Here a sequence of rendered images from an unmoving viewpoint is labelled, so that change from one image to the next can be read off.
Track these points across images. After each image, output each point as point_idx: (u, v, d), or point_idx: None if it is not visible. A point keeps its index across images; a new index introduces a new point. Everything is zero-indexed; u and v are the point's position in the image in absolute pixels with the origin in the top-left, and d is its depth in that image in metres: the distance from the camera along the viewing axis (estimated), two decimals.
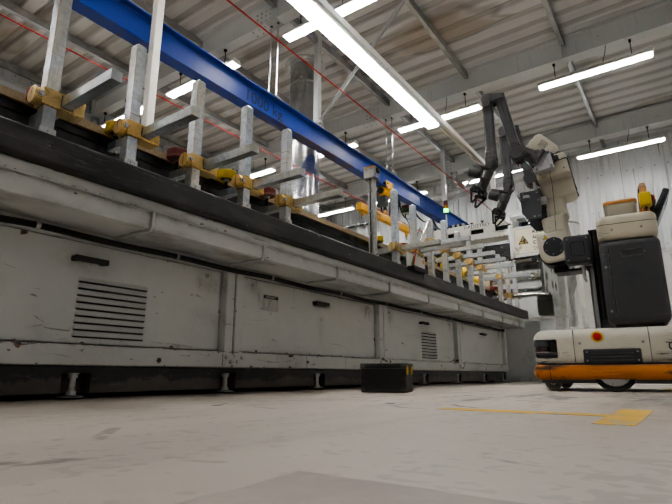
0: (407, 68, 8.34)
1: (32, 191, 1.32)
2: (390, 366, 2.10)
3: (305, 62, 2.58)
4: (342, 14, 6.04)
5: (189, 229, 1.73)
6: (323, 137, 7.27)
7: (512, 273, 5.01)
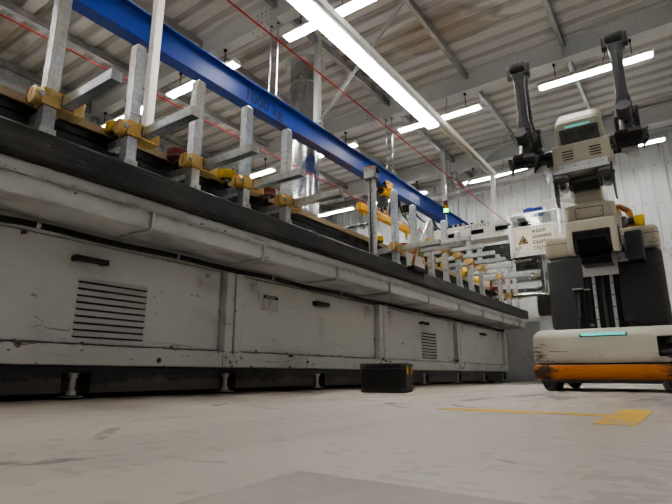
0: (407, 68, 8.34)
1: (32, 191, 1.32)
2: (390, 366, 2.10)
3: (305, 62, 2.58)
4: (342, 14, 6.04)
5: (189, 229, 1.73)
6: (323, 137, 7.27)
7: (512, 273, 5.01)
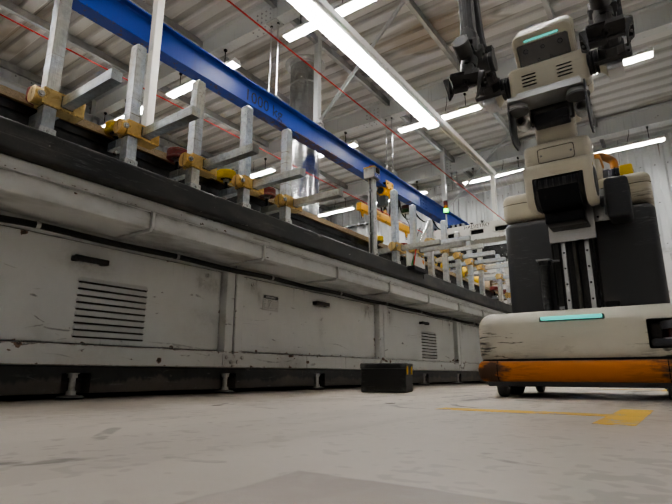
0: (407, 68, 8.34)
1: (32, 191, 1.32)
2: (390, 366, 2.10)
3: (305, 62, 2.58)
4: (342, 14, 6.04)
5: (189, 229, 1.73)
6: (323, 137, 7.27)
7: None
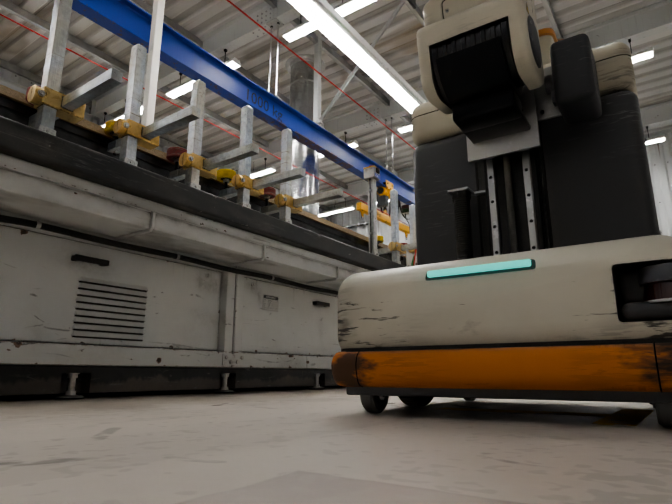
0: (407, 68, 8.34)
1: (32, 191, 1.32)
2: None
3: (305, 62, 2.58)
4: (342, 14, 6.04)
5: (189, 229, 1.73)
6: (323, 137, 7.27)
7: None
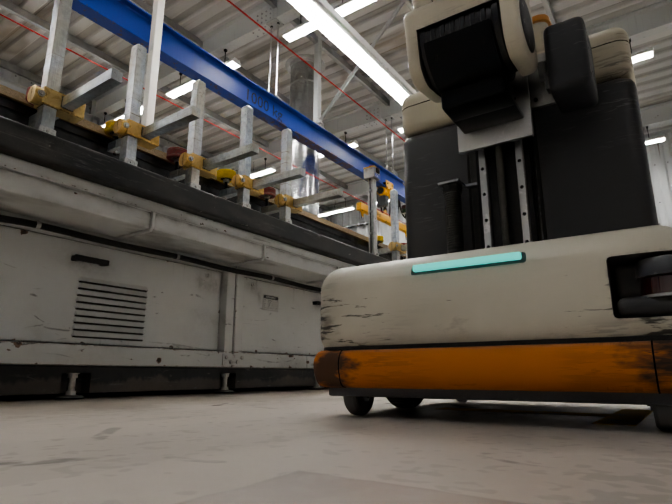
0: (407, 68, 8.34)
1: (32, 191, 1.32)
2: None
3: (305, 62, 2.58)
4: (342, 14, 6.04)
5: (189, 229, 1.73)
6: (323, 137, 7.27)
7: None
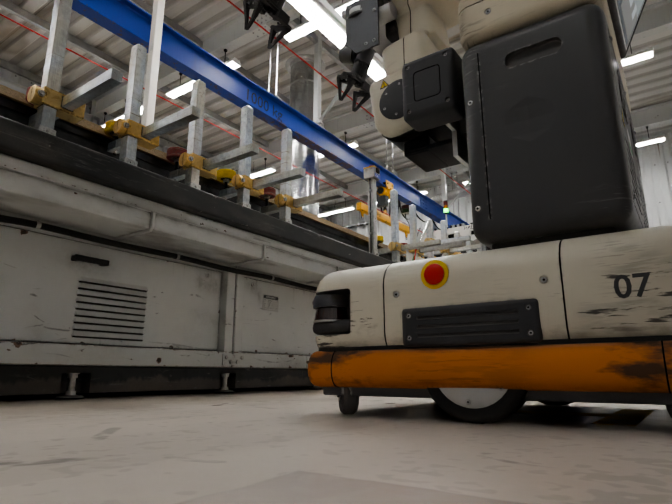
0: None
1: (32, 191, 1.32)
2: None
3: (305, 62, 2.58)
4: None
5: (189, 229, 1.73)
6: (323, 137, 7.27)
7: None
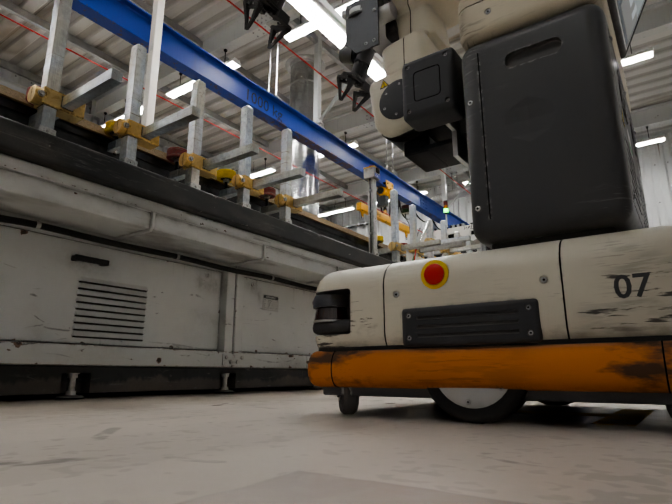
0: None
1: (32, 191, 1.32)
2: None
3: (305, 62, 2.58)
4: None
5: (189, 229, 1.73)
6: (323, 137, 7.27)
7: None
